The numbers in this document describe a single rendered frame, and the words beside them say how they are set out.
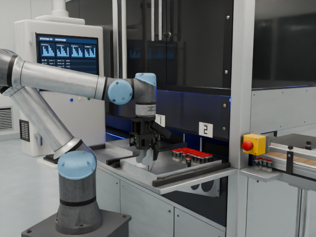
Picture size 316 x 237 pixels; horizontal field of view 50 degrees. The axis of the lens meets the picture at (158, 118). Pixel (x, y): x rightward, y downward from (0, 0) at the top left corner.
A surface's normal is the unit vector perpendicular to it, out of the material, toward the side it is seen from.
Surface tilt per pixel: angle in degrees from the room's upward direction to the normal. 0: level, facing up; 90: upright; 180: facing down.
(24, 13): 90
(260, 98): 90
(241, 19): 90
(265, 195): 90
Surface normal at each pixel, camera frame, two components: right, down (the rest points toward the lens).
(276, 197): 0.61, 0.12
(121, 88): 0.16, 0.15
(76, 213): 0.15, -0.16
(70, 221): -0.09, -0.15
